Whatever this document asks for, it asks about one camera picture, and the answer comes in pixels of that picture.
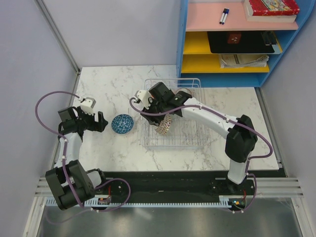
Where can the aluminium corner frame post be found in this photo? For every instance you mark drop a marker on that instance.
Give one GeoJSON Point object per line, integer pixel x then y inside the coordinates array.
{"type": "Point", "coordinates": [56, 32]}

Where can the red patterned book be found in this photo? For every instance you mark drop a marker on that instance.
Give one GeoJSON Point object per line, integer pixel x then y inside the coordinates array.
{"type": "Point", "coordinates": [273, 11]}

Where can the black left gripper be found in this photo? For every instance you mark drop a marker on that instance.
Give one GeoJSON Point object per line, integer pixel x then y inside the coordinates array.
{"type": "Point", "coordinates": [98, 126]}

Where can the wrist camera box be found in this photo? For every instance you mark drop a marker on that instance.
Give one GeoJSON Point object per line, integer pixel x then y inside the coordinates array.
{"type": "Point", "coordinates": [143, 97]}
{"type": "Point", "coordinates": [87, 104]}

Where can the white wire dish rack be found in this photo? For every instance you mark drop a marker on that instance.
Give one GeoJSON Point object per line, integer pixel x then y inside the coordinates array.
{"type": "Point", "coordinates": [184, 133]}

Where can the blue triangle patterned bowl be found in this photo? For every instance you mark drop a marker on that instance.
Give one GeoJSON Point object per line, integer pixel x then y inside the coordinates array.
{"type": "Point", "coordinates": [122, 124]}

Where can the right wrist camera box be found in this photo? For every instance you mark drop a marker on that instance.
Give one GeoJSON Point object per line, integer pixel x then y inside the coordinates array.
{"type": "Point", "coordinates": [143, 97]}

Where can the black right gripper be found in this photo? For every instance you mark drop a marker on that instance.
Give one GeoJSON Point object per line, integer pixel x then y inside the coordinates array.
{"type": "Point", "coordinates": [150, 120]}

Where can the black capped marker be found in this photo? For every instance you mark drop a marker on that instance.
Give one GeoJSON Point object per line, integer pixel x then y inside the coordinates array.
{"type": "Point", "coordinates": [223, 15]}

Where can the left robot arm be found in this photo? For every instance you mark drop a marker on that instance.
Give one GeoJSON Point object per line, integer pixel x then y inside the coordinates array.
{"type": "Point", "coordinates": [68, 181]}

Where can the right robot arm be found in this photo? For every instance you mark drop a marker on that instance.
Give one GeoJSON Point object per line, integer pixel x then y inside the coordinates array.
{"type": "Point", "coordinates": [240, 142]}

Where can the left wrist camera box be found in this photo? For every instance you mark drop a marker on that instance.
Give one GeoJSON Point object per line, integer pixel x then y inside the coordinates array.
{"type": "Point", "coordinates": [87, 104]}

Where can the blue shelf unit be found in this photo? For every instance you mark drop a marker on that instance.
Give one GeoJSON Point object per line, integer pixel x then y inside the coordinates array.
{"type": "Point", "coordinates": [194, 59]}

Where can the black tablet with red box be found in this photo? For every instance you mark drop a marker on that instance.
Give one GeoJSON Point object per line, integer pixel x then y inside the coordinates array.
{"type": "Point", "coordinates": [239, 42]}

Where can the spiral bound notebook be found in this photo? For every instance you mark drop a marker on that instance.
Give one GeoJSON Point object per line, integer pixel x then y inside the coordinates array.
{"type": "Point", "coordinates": [243, 60]}

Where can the blue capped marker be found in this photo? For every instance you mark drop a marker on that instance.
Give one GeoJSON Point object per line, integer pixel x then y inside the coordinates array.
{"type": "Point", "coordinates": [225, 17]}

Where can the pink patterned small bowl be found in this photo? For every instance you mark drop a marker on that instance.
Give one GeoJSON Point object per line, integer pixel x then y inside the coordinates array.
{"type": "Point", "coordinates": [186, 90]}

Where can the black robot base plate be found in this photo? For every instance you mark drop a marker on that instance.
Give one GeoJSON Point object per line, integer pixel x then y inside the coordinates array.
{"type": "Point", "coordinates": [174, 186]}

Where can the brown checkered blue-rimmed bowl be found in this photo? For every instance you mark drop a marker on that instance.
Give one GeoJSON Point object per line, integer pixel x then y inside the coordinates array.
{"type": "Point", "coordinates": [165, 125]}

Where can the white slotted cable duct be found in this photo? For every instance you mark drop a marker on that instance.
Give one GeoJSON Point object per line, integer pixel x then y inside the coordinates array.
{"type": "Point", "coordinates": [106, 202]}

